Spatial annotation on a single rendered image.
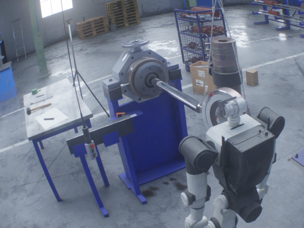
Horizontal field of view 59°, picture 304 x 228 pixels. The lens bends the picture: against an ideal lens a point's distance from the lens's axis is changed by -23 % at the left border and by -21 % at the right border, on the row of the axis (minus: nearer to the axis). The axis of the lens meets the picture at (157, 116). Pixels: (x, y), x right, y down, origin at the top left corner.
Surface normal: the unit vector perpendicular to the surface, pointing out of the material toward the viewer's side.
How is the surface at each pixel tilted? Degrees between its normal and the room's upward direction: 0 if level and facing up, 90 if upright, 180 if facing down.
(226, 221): 100
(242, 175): 105
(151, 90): 90
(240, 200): 45
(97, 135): 90
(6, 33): 90
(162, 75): 90
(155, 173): 0
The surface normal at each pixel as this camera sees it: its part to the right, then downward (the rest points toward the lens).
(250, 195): 0.16, -0.37
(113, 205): -0.15, -0.89
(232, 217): 0.40, 0.51
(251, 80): -0.75, 0.39
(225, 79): -0.36, 0.46
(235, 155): -0.91, 0.29
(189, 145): -0.63, -0.58
